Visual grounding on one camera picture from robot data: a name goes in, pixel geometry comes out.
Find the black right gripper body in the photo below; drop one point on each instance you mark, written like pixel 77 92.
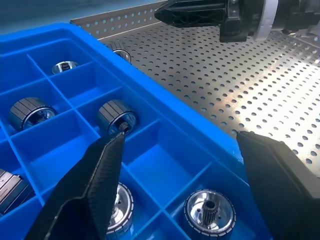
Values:
pixel 240 20

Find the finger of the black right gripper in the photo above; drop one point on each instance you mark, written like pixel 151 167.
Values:
pixel 195 16
pixel 200 2

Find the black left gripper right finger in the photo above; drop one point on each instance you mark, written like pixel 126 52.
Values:
pixel 282 195

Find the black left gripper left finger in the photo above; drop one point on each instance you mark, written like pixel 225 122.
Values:
pixel 95 195

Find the blue compartment tray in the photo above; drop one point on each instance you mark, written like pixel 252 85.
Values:
pixel 162 160

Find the perforated stainless steel tray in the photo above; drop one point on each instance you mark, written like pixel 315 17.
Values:
pixel 225 75

